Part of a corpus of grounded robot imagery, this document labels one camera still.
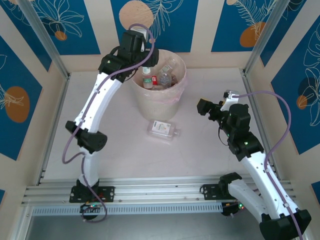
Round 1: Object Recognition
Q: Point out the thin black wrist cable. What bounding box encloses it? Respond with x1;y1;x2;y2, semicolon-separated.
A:
217;124;230;146

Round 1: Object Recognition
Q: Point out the slotted grey cable tray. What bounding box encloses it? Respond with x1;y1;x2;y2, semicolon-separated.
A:
31;202;223;216

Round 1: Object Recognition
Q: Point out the aluminium side rail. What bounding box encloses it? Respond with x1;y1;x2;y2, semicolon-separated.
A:
241;69;281;181
36;73;72;186

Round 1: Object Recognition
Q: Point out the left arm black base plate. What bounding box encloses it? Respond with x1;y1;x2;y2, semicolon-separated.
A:
69;186;116;203

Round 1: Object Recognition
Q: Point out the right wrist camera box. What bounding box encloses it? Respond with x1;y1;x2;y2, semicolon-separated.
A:
223;89;240;106

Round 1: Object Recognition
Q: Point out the green neck clear bottle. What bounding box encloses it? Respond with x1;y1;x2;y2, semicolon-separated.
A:
157;72;172;87

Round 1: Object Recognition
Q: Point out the flat square clear bottle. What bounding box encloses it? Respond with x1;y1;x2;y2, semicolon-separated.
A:
146;119;181;142

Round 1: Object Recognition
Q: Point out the aluminium mounting rail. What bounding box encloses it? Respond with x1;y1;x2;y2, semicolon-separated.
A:
21;176;297;205

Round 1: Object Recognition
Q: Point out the cream plastic bin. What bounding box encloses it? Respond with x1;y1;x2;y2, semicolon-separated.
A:
131;49;188;121

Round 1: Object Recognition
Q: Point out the pink translucent bin liner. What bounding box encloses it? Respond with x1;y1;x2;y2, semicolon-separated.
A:
131;49;190;105

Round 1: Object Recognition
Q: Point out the aluminium frame post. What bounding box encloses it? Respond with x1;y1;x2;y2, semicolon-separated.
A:
243;0;292;76
17;0;71;79

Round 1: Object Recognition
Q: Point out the grey metal sheet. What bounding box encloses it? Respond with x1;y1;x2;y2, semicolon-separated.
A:
23;212;297;240

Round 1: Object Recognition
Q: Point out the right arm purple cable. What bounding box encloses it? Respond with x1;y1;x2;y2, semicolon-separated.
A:
232;90;305;240

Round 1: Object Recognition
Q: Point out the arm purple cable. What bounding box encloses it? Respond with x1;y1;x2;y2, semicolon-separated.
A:
232;90;305;240
61;23;156;223

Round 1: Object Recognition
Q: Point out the white label green ring bottle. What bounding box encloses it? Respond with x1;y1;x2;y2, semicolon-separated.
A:
141;66;154;90

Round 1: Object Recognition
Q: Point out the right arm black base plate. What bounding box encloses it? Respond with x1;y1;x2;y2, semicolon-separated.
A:
199;183;241;201

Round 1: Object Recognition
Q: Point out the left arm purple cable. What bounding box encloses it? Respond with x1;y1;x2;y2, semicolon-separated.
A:
61;23;156;223

